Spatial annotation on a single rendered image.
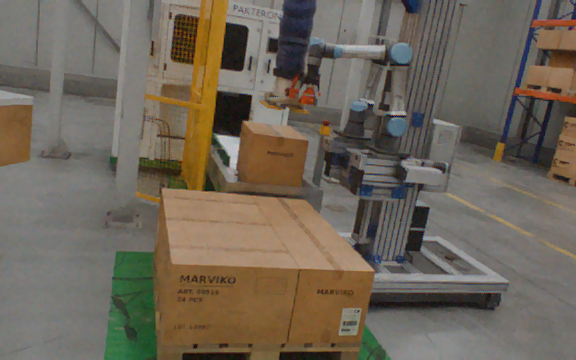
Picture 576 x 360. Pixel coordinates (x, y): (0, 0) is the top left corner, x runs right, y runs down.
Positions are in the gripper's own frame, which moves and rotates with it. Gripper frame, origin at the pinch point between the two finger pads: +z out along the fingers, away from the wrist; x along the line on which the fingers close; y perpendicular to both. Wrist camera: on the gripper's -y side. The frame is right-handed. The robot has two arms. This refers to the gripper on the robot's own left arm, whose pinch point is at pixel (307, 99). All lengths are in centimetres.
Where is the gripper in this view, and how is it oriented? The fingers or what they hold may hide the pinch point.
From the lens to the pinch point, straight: 313.2
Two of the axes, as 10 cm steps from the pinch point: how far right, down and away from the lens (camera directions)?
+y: -1.9, -2.6, 9.5
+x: -9.7, -1.1, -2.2
